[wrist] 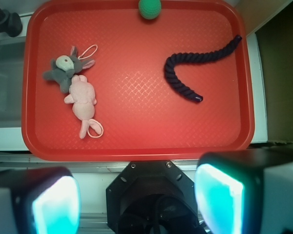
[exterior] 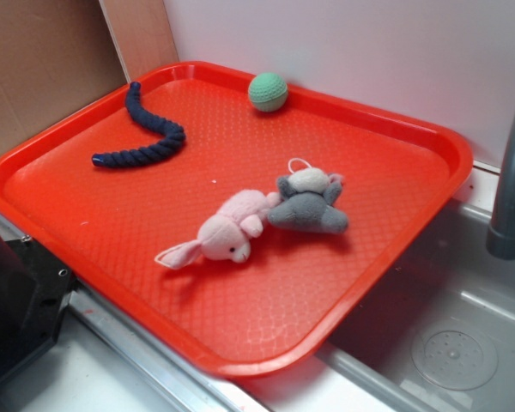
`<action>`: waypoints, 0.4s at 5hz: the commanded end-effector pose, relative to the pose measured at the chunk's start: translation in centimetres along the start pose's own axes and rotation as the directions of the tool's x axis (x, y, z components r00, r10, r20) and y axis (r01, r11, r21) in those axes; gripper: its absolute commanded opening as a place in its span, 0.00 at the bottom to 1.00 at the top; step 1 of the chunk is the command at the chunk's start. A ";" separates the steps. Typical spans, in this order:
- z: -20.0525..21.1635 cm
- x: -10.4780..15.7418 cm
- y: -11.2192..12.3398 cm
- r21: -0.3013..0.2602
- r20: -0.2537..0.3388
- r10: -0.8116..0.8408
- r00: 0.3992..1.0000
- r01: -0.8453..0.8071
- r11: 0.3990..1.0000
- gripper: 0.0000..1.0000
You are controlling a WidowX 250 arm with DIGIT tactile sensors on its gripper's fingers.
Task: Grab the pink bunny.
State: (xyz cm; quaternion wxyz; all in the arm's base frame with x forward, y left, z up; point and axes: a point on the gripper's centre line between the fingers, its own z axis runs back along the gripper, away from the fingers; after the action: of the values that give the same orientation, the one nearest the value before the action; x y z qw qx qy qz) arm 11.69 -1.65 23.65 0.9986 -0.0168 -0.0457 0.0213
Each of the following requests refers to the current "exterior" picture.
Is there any red plastic tray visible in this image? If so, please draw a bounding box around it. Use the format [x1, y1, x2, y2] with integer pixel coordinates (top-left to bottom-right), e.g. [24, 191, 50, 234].
[0, 62, 473, 378]

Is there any grey toy sink basin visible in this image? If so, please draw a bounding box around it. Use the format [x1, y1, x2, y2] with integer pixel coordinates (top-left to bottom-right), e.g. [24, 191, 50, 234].
[244, 201, 515, 411]

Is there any grey plush animal toy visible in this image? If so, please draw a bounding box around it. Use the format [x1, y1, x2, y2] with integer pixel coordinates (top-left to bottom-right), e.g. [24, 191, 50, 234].
[268, 158, 349, 234]

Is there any brown cardboard panel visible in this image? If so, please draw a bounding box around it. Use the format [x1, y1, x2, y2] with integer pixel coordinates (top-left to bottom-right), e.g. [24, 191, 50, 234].
[0, 1, 178, 155]

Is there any pink plush bunny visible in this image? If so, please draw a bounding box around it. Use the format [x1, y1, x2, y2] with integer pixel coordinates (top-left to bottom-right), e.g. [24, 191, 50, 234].
[154, 189, 282, 270]

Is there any green dimpled ball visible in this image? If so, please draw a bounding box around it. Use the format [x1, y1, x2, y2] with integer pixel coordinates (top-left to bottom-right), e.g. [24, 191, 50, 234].
[248, 72, 288, 112]

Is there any navy blue rope toy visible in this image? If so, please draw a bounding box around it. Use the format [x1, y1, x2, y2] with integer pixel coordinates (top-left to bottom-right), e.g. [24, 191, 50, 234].
[91, 82, 186, 169]

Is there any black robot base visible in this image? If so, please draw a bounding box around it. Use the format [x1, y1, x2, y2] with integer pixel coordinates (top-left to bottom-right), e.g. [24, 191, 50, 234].
[0, 235, 74, 384]

